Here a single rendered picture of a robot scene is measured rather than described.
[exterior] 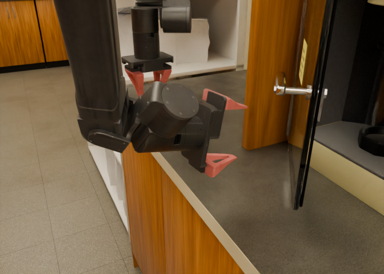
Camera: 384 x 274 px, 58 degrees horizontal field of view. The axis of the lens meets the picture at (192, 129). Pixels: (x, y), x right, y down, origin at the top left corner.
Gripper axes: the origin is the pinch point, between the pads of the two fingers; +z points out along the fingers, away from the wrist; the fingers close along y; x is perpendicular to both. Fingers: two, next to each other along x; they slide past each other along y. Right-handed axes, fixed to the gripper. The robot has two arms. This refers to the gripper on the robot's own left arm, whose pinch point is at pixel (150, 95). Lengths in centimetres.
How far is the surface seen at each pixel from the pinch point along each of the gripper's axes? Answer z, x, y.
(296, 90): -9.3, -34.4, 10.9
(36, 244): 109, 97, -32
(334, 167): 13.2, -29.9, 30.5
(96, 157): 100, 160, 20
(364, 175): 11.3, -37.2, 30.1
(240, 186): 16.8, -21.2, 11.5
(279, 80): -9.9, -30.6, 10.6
